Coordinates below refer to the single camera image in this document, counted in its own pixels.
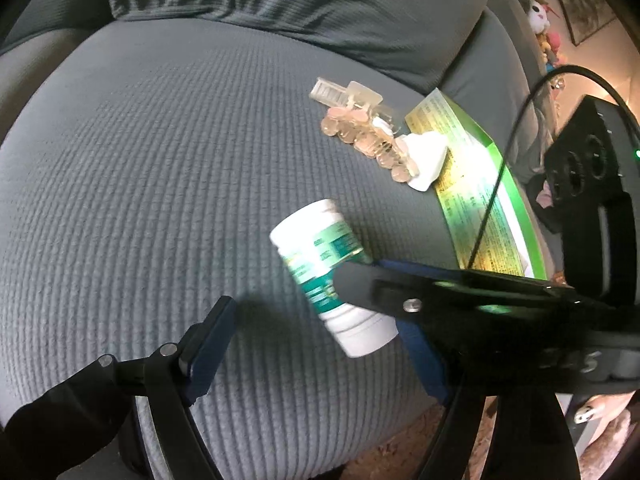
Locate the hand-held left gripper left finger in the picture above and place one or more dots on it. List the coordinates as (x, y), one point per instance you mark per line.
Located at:
(210, 355)

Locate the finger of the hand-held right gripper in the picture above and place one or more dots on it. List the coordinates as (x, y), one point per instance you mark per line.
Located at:
(450, 274)
(380, 295)

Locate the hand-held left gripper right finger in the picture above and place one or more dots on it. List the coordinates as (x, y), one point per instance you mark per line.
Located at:
(425, 360)

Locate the green cardboard box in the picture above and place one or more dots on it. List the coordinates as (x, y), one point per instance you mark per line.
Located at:
(470, 195)

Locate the large green label pill bottle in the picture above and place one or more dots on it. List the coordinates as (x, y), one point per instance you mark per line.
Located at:
(310, 250)

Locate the white plastic object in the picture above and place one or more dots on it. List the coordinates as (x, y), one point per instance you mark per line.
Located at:
(425, 160)

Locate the clear hair claw clip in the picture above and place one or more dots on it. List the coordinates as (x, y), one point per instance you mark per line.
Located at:
(330, 92)

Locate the person's right hand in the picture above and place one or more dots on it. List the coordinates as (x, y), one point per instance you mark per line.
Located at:
(605, 407)

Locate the purple cloth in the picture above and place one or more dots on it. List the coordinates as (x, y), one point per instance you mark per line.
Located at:
(544, 197)

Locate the grey sofa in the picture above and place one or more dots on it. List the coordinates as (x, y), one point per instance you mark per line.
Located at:
(150, 185)

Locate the pile of colourful plush toys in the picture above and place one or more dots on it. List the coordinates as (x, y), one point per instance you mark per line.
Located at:
(542, 20)

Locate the dark framed picture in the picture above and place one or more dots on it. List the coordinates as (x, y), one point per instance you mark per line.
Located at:
(582, 0)

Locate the grey sofa cushion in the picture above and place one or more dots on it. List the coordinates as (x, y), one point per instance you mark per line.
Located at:
(300, 10)

